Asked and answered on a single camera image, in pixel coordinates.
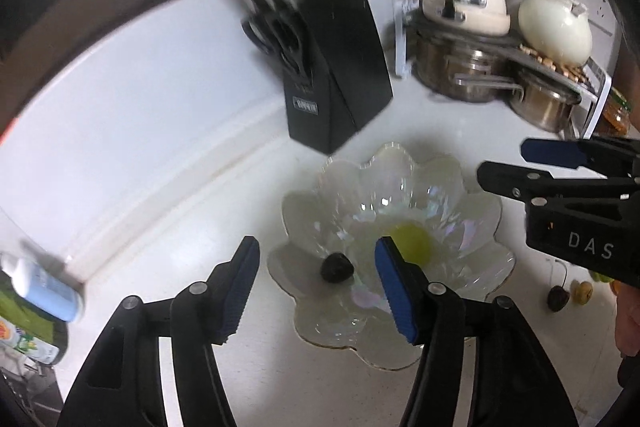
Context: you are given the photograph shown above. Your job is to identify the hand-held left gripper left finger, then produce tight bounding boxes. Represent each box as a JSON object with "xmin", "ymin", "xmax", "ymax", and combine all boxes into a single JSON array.
[{"xmin": 56, "ymin": 235, "xmax": 261, "ymax": 427}]

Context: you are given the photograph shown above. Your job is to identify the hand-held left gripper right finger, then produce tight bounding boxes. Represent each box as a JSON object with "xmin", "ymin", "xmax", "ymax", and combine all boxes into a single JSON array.
[{"xmin": 374, "ymin": 236, "xmax": 581, "ymax": 427}]

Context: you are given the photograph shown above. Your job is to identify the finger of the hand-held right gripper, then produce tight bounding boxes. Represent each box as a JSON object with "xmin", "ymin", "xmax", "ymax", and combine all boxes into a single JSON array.
[
  {"xmin": 476, "ymin": 161, "xmax": 640, "ymax": 208},
  {"xmin": 520, "ymin": 136, "xmax": 640, "ymax": 180}
]

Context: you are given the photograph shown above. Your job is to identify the large green grape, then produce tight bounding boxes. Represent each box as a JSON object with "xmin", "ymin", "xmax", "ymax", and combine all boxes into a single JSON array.
[{"xmin": 389, "ymin": 223, "xmax": 435, "ymax": 265}]

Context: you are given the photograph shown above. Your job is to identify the brown longan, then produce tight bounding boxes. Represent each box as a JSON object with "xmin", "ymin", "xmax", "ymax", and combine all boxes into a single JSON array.
[{"xmin": 571, "ymin": 281, "xmax": 594, "ymax": 306}]

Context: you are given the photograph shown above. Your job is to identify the dark cherry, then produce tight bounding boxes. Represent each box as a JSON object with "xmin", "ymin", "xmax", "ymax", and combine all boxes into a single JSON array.
[
  {"xmin": 546, "ymin": 257, "xmax": 569, "ymax": 313},
  {"xmin": 320, "ymin": 253, "xmax": 355, "ymax": 284}
]

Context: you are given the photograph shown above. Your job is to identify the flower-shaped glass bowl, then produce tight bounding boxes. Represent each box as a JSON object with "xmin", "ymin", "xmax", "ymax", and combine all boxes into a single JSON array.
[{"xmin": 266, "ymin": 142, "xmax": 516, "ymax": 370}]

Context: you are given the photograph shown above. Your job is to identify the person's right hand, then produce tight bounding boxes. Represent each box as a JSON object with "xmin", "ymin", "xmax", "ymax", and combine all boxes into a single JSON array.
[{"xmin": 616, "ymin": 287, "xmax": 640, "ymax": 356}]

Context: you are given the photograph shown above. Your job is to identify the green-lidded sauce jar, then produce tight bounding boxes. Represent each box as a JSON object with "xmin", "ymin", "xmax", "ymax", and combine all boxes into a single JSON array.
[{"xmin": 597, "ymin": 87, "xmax": 633, "ymax": 138}]

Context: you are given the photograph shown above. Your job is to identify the woven trivet mat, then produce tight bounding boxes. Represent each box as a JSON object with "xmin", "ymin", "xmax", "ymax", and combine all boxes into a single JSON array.
[{"xmin": 520, "ymin": 44, "xmax": 588, "ymax": 80}]

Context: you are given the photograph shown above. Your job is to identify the white ceramic pot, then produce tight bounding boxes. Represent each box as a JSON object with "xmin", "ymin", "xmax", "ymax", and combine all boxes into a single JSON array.
[{"xmin": 517, "ymin": 0, "xmax": 594, "ymax": 68}]

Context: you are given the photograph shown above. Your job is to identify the large steel pot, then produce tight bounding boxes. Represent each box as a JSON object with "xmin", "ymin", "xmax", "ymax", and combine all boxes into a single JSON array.
[{"xmin": 415, "ymin": 29, "xmax": 523, "ymax": 104}]

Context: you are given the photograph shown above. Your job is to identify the cream frying pan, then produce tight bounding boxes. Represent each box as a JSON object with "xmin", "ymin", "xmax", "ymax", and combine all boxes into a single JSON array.
[{"xmin": 394, "ymin": 0, "xmax": 512, "ymax": 36}]

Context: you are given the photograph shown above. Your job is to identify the grey and white shelf rack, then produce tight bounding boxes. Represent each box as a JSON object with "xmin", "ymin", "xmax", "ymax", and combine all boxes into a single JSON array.
[{"xmin": 392, "ymin": 0, "xmax": 613, "ymax": 140}]

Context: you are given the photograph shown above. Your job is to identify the white and blue bottle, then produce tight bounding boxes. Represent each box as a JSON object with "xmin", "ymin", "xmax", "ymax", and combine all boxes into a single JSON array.
[{"xmin": 0, "ymin": 252, "xmax": 83, "ymax": 323}]

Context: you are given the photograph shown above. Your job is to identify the black knife block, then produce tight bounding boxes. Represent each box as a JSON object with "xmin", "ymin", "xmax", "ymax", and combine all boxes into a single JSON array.
[{"xmin": 281, "ymin": 0, "xmax": 394, "ymax": 155}]

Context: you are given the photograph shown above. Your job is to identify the green bottle with label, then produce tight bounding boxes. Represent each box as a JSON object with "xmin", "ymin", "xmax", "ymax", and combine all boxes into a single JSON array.
[{"xmin": 0, "ymin": 277, "xmax": 66, "ymax": 365}]

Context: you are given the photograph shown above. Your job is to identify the black scissors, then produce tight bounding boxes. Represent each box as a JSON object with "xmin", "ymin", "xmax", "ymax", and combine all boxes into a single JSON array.
[{"xmin": 241, "ymin": 9, "xmax": 308, "ymax": 75}]

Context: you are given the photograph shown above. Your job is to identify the white wall socket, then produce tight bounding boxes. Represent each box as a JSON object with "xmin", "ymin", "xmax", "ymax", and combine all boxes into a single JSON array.
[{"xmin": 575, "ymin": 0, "xmax": 618, "ymax": 32}]

